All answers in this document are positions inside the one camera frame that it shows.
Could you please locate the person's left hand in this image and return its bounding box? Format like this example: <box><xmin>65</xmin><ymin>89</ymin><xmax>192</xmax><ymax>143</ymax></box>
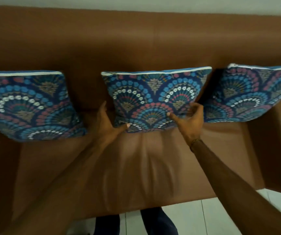
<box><xmin>91</xmin><ymin>101</ymin><xmax>131</xmax><ymax>150</ymax></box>

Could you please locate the person's right hand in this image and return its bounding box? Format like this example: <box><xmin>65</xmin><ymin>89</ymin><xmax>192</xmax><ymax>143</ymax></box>
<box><xmin>167</xmin><ymin>102</ymin><xmax>205</xmax><ymax>146</ymax></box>

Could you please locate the blue fan-patterned cushion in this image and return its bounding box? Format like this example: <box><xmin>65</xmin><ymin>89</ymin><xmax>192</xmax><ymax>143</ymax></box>
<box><xmin>101</xmin><ymin>66</ymin><xmax>212</xmax><ymax>134</ymax></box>
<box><xmin>0</xmin><ymin>70</ymin><xmax>88</xmax><ymax>142</ymax></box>
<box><xmin>203</xmin><ymin>63</ymin><xmax>281</xmax><ymax>124</ymax></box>

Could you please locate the person's left forearm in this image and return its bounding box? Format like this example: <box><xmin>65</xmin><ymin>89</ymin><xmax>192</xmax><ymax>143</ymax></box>
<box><xmin>0</xmin><ymin>142</ymin><xmax>112</xmax><ymax>235</ymax></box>

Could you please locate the person's right forearm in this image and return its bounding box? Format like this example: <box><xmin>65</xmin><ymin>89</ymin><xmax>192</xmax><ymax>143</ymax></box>
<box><xmin>190</xmin><ymin>139</ymin><xmax>281</xmax><ymax>235</ymax></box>

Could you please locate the brown leather sofa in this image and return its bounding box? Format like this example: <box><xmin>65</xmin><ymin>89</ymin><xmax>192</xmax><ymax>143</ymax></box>
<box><xmin>0</xmin><ymin>5</ymin><xmax>281</xmax><ymax>235</ymax></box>

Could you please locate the person's left leg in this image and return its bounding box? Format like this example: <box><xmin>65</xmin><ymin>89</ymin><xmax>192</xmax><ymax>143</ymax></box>
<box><xmin>92</xmin><ymin>214</ymin><xmax>120</xmax><ymax>235</ymax></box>

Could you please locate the person's leg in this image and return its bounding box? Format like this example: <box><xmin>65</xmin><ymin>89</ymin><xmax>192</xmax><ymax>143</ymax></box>
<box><xmin>92</xmin><ymin>214</ymin><xmax>120</xmax><ymax>235</ymax></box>
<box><xmin>140</xmin><ymin>207</ymin><xmax>179</xmax><ymax>235</ymax></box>

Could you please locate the person's right leg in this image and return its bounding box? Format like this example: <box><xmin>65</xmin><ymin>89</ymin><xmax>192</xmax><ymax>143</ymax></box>
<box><xmin>140</xmin><ymin>207</ymin><xmax>179</xmax><ymax>235</ymax></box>

